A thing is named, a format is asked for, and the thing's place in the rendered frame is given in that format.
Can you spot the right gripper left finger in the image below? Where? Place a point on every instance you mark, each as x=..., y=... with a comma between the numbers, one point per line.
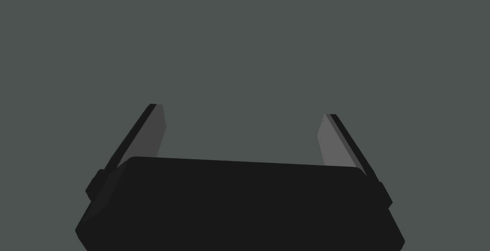
x=143, y=136

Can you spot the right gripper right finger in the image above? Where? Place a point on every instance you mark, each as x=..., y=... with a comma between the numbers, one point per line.
x=337, y=144

